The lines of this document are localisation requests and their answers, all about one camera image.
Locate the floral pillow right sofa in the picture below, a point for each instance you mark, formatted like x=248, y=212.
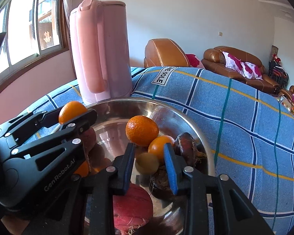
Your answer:
x=251, y=71

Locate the blue plaid tablecloth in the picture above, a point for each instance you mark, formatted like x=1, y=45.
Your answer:
x=251, y=134

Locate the pink electric kettle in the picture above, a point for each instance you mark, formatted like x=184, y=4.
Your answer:
x=99, y=44

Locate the large orange front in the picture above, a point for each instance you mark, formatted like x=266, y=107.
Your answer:
x=157, y=145

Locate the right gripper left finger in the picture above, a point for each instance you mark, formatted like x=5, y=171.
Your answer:
x=111, y=181

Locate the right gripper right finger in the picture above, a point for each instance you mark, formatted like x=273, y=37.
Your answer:
x=233, y=213

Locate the dark dried fruit back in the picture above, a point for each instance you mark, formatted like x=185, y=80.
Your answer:
x=193, y=153

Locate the floral pillow left sofa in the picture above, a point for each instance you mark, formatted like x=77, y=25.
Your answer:
x=231, y=62

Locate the window with frame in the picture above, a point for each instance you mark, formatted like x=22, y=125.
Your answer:
x=35, y=31

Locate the dark dried fruit front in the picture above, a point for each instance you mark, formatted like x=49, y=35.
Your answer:
x=159, y=184

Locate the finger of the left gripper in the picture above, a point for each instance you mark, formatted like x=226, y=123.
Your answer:
x=18, y=130
x=67, y=131

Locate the brown leather sofa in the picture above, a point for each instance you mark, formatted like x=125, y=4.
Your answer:
x=214, y=61

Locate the stainless steel bowl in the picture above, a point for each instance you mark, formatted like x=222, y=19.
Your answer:
x=110, y=134

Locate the red pomegranate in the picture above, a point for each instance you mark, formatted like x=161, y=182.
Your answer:
x=94, y=153

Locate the brown leather right armchair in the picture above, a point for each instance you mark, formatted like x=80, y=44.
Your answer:
x=287, y=93

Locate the dark dried fruit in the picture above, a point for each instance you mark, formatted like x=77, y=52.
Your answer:
x=193, y=153
x=159, y=184

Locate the floral pillow sofa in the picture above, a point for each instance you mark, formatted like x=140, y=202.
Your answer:
x=251, y=71
x=231, y=62

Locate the orange with stem middle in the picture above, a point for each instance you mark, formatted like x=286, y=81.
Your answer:
x=141, y=130

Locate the coffee table with items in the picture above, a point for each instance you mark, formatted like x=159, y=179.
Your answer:
x=285, y=102

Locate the yellow-green small fruit back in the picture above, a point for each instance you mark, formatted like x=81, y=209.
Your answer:
x=147, y=164

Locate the stacked dark chairs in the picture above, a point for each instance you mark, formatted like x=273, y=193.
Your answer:
x=277, y=72

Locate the red pillow on armchair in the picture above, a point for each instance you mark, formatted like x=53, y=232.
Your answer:
x=194, y=61

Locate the brown leather armchair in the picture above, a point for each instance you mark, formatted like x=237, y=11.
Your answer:
x=164, y=52
x=287, y=93

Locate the small kumquat orange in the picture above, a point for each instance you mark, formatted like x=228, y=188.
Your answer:
x=85, y=171

